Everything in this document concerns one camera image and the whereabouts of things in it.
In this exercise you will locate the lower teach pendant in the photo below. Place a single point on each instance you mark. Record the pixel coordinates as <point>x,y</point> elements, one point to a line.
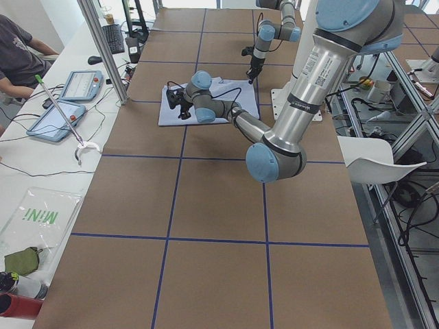
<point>51,126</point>

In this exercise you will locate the white paper sheet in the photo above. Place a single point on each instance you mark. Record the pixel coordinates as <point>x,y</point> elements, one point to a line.
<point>41,220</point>

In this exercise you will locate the green bean bag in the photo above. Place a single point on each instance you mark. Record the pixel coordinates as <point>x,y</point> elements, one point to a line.
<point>23,262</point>

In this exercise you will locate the white chair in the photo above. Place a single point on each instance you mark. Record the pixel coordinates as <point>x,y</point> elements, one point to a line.
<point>370,161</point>

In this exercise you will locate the red bottle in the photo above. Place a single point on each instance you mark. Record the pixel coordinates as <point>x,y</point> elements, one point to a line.
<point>20,307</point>

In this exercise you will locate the black keyboard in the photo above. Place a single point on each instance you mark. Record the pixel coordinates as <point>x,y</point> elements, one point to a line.
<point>114,38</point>

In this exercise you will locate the teach pendant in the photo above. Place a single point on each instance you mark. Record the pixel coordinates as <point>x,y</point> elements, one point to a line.
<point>51,126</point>
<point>82,86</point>

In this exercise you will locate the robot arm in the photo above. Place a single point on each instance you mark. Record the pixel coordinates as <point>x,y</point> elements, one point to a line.
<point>267,31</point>
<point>339,31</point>

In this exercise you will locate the aluminium frame post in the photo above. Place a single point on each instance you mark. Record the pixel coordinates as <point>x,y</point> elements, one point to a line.
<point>90,15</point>

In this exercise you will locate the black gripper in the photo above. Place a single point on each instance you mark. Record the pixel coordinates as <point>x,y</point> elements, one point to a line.
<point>254,64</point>
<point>185,106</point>

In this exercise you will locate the white cup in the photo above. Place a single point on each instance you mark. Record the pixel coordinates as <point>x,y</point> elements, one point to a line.
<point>379,91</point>

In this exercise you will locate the black computer mouse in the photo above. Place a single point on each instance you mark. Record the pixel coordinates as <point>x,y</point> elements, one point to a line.
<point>92,60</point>

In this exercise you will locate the seated person grey shirt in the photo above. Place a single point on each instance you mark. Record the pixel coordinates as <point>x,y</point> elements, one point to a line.
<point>19,65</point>

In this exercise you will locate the grabber stick green handle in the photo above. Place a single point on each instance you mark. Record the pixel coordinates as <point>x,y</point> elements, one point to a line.
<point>82,144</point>

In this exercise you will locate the upper teach pendant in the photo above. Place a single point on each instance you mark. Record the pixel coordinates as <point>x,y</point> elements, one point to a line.
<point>82,86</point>

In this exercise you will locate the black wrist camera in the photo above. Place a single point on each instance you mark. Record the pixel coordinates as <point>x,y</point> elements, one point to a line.
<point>247,51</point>
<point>175,97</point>

